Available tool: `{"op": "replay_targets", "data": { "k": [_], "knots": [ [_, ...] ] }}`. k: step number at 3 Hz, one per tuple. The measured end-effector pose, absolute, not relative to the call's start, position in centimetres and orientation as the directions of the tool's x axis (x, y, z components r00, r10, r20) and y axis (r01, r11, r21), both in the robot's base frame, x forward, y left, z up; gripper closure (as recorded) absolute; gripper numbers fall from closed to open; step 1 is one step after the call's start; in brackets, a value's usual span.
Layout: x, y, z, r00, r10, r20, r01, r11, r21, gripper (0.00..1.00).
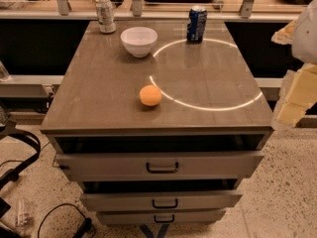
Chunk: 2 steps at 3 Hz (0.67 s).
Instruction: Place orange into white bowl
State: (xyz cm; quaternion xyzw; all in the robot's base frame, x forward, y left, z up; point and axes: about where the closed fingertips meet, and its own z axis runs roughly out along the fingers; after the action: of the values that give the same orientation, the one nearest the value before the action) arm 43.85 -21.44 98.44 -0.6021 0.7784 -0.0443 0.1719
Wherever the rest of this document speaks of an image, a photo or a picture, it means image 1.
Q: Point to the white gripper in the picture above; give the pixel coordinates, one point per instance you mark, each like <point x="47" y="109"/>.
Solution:
<point x="306" y="34"/>

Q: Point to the orange fruit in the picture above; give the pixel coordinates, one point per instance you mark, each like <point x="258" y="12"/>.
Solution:
<point x="150" y="95"/>

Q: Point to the white bowl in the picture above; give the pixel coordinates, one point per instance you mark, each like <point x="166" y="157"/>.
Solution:
<point x="139" y="41"/>

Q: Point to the blue soda can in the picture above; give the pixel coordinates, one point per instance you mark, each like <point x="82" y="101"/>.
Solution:
<point x="196" y="24"/>

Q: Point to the top grey drawer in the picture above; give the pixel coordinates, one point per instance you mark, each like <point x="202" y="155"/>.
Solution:
<point x="159" y="166"/>

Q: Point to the grey drawer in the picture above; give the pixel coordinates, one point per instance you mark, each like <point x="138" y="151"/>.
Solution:
<point x="160" y="217"/>
<point x="149" y="201"/>
<point x="159" y="166"/>

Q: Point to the grey drawer cabinet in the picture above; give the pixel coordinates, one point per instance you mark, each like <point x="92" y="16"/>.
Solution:
<point x="156" y="129"/>

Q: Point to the middle grey drawer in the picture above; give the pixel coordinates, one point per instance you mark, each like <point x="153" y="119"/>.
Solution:
<point x="149" y="201"/>

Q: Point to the bottom grey drawer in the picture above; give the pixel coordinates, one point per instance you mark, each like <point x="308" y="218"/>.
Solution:
<point x="160" y="217"/>

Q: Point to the silver green soda can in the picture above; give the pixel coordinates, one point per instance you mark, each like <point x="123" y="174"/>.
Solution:
<point x="105" y="16"/>

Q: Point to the black chair base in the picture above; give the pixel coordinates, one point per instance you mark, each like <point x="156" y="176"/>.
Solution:
<point x="20" y="176"/>

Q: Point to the clear plastic bottle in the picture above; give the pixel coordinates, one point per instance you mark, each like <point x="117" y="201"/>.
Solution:
<point x="22" y="218"/>

